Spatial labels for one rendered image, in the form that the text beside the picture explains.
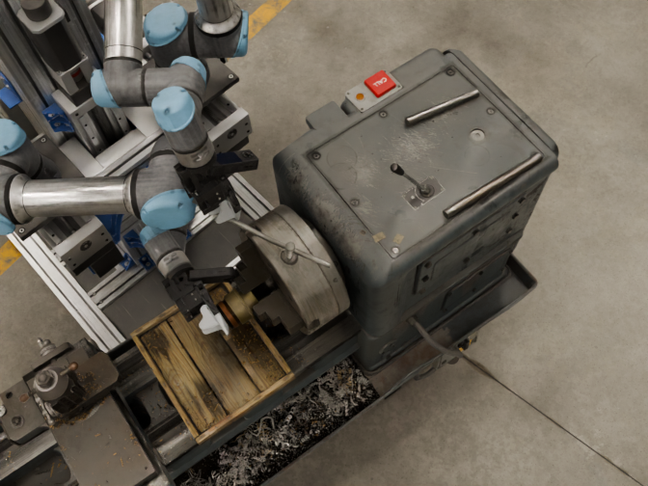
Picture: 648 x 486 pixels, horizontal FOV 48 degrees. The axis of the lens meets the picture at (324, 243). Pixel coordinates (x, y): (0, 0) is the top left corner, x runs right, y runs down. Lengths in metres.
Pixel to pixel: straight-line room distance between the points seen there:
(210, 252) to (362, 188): 1.24
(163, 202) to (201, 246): 1.31
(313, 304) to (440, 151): 0.48
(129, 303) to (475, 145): 1.55
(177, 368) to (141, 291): 0.90
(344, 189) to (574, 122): 1.93
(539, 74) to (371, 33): 0.82
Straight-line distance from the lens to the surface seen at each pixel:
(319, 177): 1.76
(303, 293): 1.70
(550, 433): 2.92
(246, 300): 1.80
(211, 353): 2.01
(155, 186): 1.62
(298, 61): 3.61
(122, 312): 2.86
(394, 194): 1.74
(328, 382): 2.30
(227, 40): 1.89
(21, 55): 1.95
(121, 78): 1.50
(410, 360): 2.33
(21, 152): 1.86
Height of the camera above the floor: 2.77
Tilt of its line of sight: 64 degrees down
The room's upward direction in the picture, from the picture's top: 5 degrees counter-clockwise
